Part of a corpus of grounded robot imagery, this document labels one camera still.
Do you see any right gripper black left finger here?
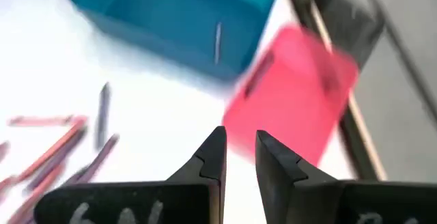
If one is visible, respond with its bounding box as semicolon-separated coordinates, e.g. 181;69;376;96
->
33;125;227;224

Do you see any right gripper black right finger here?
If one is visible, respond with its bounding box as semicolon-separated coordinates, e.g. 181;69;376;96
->
255;130;437;224

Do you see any blue crayon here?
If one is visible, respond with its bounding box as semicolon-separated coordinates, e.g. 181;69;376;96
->
95;82;112;150
214;21;223;65

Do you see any red plastic bin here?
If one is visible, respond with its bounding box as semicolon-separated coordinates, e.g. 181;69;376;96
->
221;24;359;169

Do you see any red crayon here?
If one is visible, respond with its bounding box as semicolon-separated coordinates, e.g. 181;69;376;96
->
0;175;18;194
7;114;75;128
0;141;10;163
15;116;88;184
6;164;66;224

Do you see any blue plastic bin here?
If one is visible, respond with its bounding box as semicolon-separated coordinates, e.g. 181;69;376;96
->
66;0;284;83

